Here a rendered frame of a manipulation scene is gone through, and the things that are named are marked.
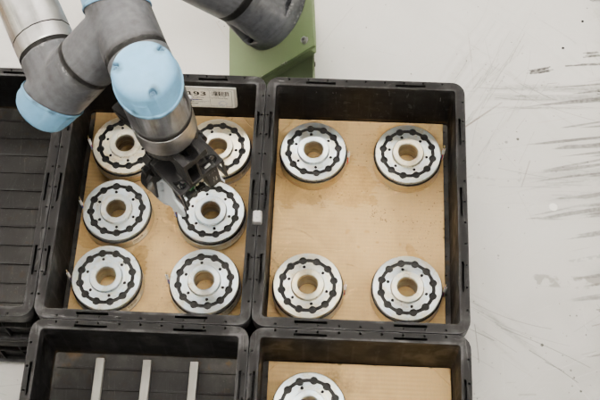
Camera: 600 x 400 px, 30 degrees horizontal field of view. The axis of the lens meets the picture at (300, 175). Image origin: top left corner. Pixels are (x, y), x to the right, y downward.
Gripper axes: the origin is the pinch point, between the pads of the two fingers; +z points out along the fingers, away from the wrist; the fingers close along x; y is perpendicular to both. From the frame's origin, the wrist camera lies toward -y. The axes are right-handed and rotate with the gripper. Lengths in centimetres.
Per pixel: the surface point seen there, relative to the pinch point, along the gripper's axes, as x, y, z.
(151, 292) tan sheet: -12.3, 3.1, 16.0
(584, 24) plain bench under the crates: 78, 11, 37
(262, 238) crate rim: 3.7, 11.3, 7.3
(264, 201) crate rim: 8.1, 6.5, 9.1
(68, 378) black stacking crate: -29.2, 5.1, 14.8
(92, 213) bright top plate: -11.1, -11.7, 13.3
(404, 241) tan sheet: 20.8, 22.5, 18.8
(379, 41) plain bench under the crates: 48, -12, 34
